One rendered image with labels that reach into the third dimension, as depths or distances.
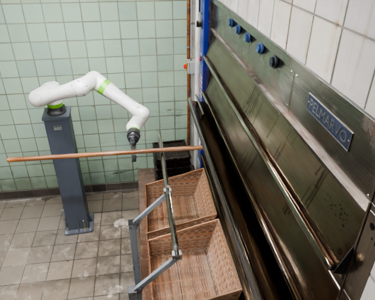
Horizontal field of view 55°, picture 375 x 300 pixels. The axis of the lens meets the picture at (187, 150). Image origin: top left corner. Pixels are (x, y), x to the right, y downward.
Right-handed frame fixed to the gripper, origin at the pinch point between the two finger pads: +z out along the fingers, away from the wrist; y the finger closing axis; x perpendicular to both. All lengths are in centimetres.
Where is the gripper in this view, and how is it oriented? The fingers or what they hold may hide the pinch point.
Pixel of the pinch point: (133, 152)
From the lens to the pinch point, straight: 240.9
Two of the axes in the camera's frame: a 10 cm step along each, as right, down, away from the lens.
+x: -9.9, 0.6, -1.0
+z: 1.2, 5.1, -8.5
